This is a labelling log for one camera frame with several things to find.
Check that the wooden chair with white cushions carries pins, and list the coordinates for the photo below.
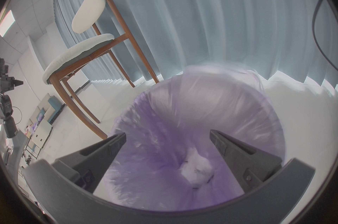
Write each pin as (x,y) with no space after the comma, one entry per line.
(89,7)

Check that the blue-green curtain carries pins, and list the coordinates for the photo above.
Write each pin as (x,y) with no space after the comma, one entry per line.
(200,6)

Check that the white trash bin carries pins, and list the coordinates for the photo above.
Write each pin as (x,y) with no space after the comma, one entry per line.
(216,104)

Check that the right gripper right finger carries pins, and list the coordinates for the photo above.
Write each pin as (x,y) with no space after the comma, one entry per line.
(237,159)

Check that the purple plastic bag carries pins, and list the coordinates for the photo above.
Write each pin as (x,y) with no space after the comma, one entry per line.
(158,143)

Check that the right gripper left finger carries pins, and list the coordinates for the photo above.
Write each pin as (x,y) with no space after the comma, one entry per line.
(97,159)

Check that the crumpled white paper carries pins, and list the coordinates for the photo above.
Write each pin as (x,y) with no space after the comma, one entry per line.
(197,168)

